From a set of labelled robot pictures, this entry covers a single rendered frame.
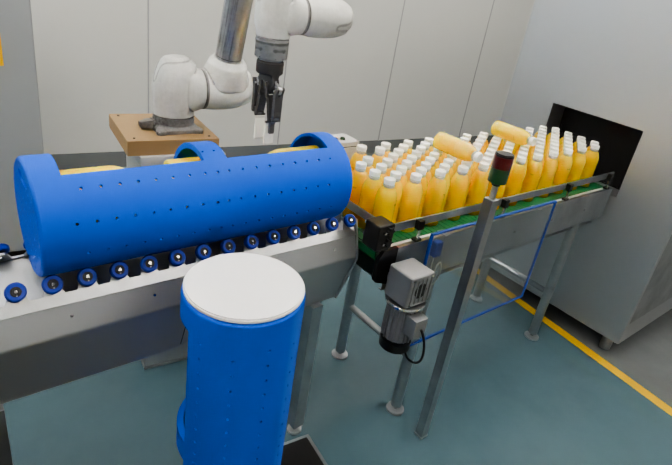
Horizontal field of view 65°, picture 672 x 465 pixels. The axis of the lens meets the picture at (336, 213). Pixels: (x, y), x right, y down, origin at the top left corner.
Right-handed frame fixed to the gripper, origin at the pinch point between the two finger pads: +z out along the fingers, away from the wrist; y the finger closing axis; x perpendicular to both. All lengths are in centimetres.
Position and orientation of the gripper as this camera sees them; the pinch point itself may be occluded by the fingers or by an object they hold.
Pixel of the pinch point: (263, 130)
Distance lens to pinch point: 155.8
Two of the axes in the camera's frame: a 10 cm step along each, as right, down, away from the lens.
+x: 7.8, -1.6, 6.0
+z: -1.5, 8.9, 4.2
